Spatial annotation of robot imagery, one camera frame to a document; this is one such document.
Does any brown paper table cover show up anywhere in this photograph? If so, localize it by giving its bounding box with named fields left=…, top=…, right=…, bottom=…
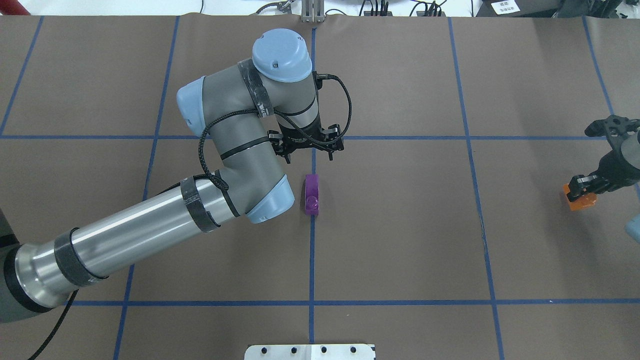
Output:
left=1, top=13, right=639, bottom=360

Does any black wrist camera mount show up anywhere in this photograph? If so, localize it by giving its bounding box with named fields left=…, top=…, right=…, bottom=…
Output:
left=267, top=123, right=345, bottom=164
left=583, top=115, right=640, bottom=150

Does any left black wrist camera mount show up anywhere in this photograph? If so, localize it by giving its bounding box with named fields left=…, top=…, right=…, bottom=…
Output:
left=267, top=123, right=345, bottom=164

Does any orange trapezoid block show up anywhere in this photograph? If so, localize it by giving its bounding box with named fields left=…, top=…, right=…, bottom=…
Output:
left=563, top=183, right=598, bottom=212

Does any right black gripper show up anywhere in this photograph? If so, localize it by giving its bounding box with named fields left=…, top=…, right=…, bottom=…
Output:
left=567, top=140, right=640, bottom=195

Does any aluminium frame post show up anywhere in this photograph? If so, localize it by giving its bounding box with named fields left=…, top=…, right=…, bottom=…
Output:
left=300, top=0, right=326, bottom=24

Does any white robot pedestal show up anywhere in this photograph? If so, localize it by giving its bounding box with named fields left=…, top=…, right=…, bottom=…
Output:
left=244, top=343, right=377, bottom=360

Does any purple trapezoid block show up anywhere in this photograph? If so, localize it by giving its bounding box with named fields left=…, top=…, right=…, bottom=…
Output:
left=304, top=174, right=320, bottom=217

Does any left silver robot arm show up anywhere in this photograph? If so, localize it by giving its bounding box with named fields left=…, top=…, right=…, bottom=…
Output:
left=1, top=28, right=322, bottom=323

